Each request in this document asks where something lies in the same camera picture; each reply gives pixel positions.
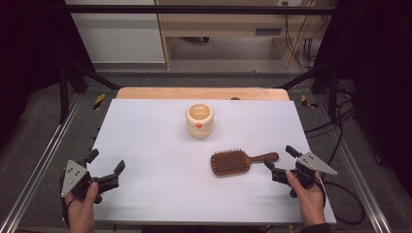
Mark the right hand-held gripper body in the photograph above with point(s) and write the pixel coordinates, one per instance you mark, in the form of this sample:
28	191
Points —
312	163

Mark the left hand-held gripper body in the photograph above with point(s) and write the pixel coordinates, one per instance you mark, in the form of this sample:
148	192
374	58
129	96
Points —
75	176

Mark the brown wooden hairbrush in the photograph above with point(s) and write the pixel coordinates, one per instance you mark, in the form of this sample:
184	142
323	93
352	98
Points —
230	162

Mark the person's left hand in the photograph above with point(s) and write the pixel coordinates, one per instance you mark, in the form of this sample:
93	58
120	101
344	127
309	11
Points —
82	213

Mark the person's right hand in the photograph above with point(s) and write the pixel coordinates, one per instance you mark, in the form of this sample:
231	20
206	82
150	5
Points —
311	204

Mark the white table sheet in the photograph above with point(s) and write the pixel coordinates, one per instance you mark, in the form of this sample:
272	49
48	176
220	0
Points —
155	155

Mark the yellow black tape strip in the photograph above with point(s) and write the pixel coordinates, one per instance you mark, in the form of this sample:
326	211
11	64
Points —
306	102
99	101

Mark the person's right sleeve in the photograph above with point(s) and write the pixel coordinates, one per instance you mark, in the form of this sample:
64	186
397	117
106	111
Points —
315	228

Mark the cream ceramic cup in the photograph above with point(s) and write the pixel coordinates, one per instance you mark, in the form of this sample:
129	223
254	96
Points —
199	126

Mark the light wooden table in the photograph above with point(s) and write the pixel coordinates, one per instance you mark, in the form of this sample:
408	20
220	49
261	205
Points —
200	93

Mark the white cabinet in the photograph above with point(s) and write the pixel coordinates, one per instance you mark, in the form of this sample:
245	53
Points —
120	39

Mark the black chair caster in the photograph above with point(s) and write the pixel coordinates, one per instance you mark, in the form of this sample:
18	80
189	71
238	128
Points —
205	39

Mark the light wooden office desk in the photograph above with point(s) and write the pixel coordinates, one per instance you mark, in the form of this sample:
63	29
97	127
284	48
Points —
226	24

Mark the aluminium floor rail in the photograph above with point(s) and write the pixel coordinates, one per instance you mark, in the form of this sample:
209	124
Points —
42	155
362	181

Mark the black frame strut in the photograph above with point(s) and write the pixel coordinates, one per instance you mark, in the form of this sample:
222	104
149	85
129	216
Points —
332	93
64	93

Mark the black frame crossbar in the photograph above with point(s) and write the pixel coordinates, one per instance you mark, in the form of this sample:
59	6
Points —
194	9

